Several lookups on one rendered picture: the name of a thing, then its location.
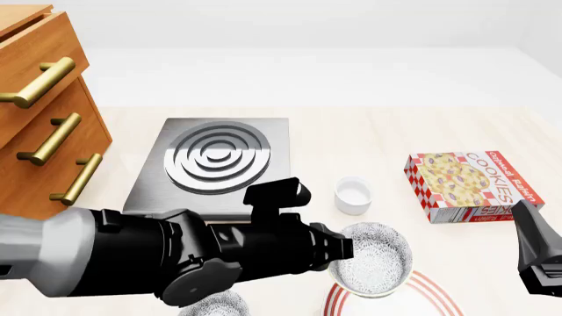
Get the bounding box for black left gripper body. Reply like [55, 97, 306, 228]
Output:
[308, 221, 348, 274]

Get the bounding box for brass drawer handle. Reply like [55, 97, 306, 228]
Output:
[17, 112, 83, 167]
[0, 56, 76, 110]
[48, 153, 104, 207]

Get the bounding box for oatmeal raisin cookies box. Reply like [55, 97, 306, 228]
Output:
[403, 150, 546, 225]

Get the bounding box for flat stove plate with rings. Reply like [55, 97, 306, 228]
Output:
[122, 117, 292, 223]

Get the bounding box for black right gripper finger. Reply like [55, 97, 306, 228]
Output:
[511, 198, 562, 269]

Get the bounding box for wooden drawer, pulled-out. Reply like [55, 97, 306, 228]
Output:
[0, 4, 91, 134]

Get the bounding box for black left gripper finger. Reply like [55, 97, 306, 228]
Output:
[335, 234, 356, 261]

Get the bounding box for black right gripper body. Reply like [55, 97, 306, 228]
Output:
[517, 253, 562, 298]

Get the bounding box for white plate with red rings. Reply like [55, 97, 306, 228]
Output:
[321, 269, 465, 316]

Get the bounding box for small white ramekin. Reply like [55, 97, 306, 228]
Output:
[334, 176, 374, 217]

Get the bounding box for wooden cabinet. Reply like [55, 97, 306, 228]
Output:
[0, 4, 113, 221]

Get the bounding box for patterned black white bowl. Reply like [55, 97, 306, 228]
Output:
[328, 221, 414, 300]
[177, 289, 252, 316]

